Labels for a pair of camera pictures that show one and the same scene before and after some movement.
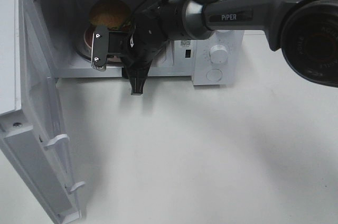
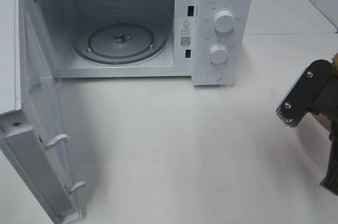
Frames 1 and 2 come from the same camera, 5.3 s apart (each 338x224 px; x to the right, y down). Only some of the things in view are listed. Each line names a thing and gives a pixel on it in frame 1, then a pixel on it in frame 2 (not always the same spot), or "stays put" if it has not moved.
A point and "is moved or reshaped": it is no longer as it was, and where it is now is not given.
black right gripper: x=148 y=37 -> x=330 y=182
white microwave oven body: x=85 y=18 stays put
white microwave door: x=31 y=129 stays put
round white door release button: x=214 y=75 stays put
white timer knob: x=218 y=54 stays put
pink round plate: x=87 y=39 -> x=325 y=120
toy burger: x=112 y=12 is moved or reshaped
